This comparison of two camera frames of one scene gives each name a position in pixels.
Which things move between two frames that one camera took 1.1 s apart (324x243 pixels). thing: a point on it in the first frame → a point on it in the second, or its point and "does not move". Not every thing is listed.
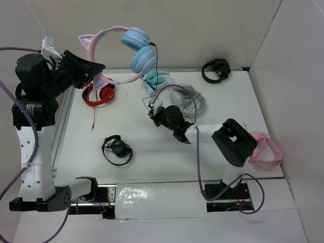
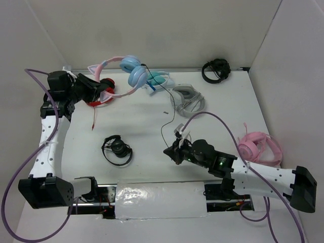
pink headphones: x=268 y=154 does not move
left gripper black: x=91 y=69 → x=88 y=82
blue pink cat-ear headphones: x=143 y=55 → x=137 y=77
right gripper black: x=151 y=114 → x=174 y=154
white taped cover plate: x=160 y=200 does not move
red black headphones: x=107 y=94 does not move
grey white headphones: x=188 y=98 does not move
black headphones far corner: x=220 y=67 does not move
